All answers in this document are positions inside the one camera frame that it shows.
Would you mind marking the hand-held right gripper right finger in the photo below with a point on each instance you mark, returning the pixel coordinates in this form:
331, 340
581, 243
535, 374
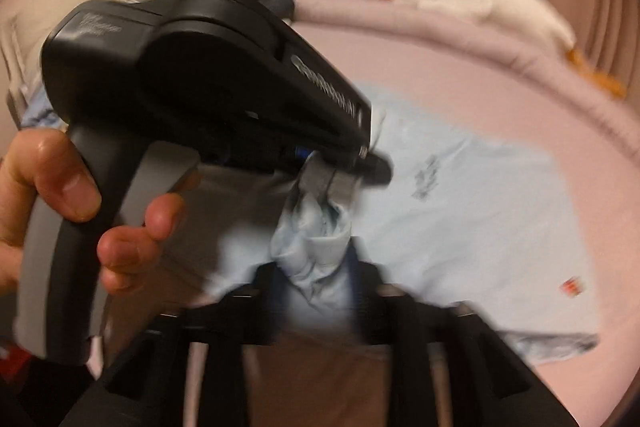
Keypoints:
354, 269

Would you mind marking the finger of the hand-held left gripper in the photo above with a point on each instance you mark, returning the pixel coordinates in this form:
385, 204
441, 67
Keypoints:
367, 169
315, 179

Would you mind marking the person's left hand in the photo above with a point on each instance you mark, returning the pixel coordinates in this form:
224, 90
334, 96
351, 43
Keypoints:
55, 172

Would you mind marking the light blue strawberry print pants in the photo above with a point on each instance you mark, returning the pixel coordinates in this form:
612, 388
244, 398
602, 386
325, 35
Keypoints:
475, 217

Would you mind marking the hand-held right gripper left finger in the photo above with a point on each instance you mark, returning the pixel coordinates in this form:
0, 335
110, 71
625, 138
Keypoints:
277, 294

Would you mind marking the red object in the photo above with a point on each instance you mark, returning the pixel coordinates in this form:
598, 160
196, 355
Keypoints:
9, 351

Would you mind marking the lilac quilt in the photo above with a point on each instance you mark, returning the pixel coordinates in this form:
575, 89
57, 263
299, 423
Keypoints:
340, 7

